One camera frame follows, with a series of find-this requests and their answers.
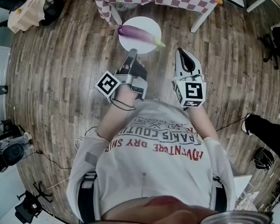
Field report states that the long black floor cable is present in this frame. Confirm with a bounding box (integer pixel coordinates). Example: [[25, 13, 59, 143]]
[[216, 111, 251, 134]]

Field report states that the person's white printed shirt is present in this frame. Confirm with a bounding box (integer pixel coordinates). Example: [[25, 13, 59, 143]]
[[64, 94, 244, 224]]

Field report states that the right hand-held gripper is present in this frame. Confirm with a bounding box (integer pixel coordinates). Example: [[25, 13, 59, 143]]
[[169, 47, 210, 112]]

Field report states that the person's right forearm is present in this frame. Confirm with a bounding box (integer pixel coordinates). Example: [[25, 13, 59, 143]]
[[185, 103, 222, 142]]

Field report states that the purple eggplant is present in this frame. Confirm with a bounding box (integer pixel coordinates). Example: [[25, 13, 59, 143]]
[[116, 24, 167, 49]]

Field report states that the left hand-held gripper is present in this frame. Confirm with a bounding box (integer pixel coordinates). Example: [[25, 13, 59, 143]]
[[93, 45, 151, 106]]

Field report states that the black backpack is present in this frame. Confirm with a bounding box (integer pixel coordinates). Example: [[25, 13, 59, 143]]
[[252, 146, 276, 172]]

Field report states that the black office chair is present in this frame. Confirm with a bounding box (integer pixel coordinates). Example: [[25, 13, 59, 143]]
[[39, 0, 66, 28]]

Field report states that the person's left forearm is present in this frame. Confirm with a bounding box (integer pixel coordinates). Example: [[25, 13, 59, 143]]
[[95, 84, 139, 143]]

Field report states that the white round plate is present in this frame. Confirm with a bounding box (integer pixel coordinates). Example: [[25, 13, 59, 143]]
[[117, 14, 163, 56]]

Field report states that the person's face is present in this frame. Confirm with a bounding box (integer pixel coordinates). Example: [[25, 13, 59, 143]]
[[100, 191, 221, 224]]

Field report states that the black harness strap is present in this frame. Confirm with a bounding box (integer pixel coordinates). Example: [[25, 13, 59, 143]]
[[209, 175, 229, 213], [75, 171, 99, 224]]

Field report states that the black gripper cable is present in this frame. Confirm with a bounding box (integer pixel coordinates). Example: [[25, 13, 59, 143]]
[[110, 96, 137, 112]]

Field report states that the beige tote bag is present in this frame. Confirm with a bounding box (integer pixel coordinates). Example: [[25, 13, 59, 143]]
[[6, 0, 47, 36]]

